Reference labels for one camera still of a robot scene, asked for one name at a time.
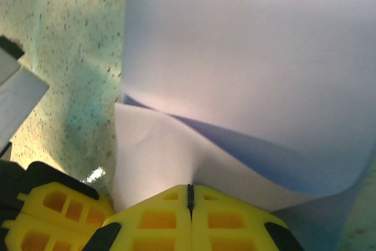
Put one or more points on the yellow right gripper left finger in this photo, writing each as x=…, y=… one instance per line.
x=158, y=233

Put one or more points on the lavender paper sheet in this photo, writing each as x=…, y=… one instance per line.
x=235, y=42

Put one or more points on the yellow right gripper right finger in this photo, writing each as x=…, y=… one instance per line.
x=235, y=233

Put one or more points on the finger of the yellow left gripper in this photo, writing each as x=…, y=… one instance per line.
x=58, y=204
x=44, y=239

